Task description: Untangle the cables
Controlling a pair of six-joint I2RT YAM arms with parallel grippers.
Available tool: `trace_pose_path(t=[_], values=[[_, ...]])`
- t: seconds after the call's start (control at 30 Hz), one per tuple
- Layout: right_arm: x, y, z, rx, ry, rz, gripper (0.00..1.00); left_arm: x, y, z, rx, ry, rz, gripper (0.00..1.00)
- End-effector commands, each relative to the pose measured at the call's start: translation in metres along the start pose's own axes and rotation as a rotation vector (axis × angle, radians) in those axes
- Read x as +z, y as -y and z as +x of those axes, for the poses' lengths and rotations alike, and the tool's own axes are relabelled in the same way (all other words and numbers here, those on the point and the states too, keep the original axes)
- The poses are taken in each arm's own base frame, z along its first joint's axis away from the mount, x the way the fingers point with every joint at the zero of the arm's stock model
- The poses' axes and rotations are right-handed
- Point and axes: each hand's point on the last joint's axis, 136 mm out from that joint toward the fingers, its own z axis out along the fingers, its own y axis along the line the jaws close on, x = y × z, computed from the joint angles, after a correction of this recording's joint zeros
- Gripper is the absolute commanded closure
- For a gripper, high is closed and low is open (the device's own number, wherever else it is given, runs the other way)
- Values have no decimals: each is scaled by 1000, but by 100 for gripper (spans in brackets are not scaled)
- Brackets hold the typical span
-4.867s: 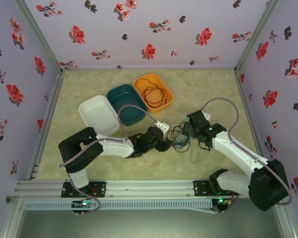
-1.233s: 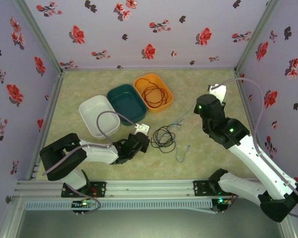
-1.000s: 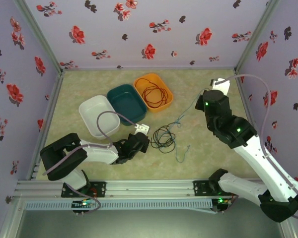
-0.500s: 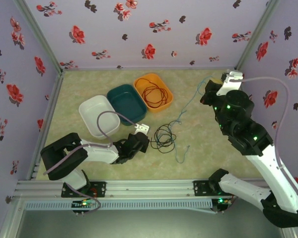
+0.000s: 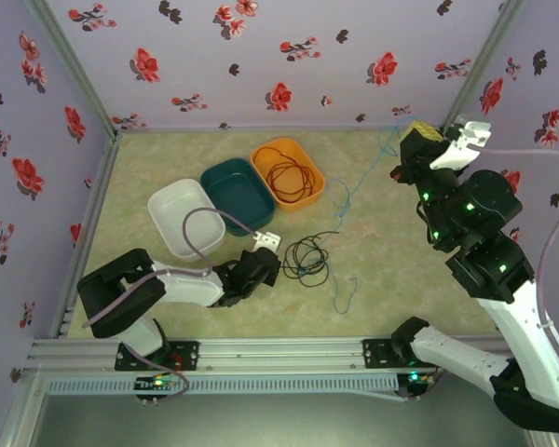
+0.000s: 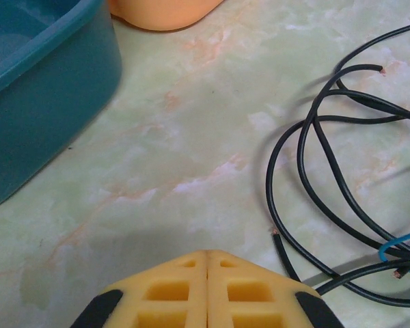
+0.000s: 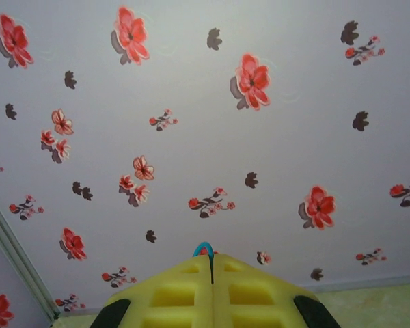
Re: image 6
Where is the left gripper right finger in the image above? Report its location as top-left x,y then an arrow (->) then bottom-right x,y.
206,249 -> 343,328

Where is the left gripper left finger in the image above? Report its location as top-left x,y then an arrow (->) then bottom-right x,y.
70,249 -> 208,328

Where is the black cable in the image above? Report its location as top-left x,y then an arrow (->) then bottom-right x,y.
271,230 -> 410,305
265,20 -> 410,277
297,64 -> 410,260

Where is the blue cable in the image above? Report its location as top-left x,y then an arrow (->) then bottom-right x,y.
377,229 -> 410,276

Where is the teal plastic bin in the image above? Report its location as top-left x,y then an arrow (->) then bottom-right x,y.
0,0 -> 124,212

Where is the orange plastic bin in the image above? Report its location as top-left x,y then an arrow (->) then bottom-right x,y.
107,0 -> 225,32

